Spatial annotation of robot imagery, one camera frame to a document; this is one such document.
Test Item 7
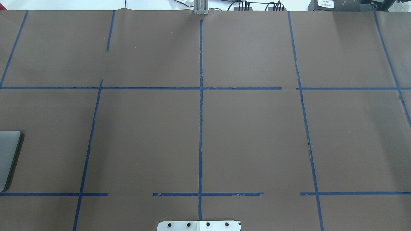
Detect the grey closed laptop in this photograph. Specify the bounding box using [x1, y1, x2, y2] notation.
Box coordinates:
[0, 130, 22, 192]

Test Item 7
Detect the black equipment box with label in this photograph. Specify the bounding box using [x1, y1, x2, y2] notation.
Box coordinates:
[307, 0, 376, 12]

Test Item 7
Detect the grey aluminium mounting post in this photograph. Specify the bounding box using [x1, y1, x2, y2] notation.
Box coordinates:
[193, 0, 209, 15]

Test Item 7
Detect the black cable connector left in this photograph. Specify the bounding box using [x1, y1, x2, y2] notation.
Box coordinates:
[230, 0, 252, 11]

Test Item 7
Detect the black cable connector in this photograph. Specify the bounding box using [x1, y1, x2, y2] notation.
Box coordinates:
[265, 0, 286, 11]
[230, 0, 252, 11]

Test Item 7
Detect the white metal base plate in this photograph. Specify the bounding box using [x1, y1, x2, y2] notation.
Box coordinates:
[157, 220, 242, 231]

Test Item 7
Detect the black cable connector right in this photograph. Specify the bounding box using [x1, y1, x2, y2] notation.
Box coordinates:
[265, 0, 286, 11]

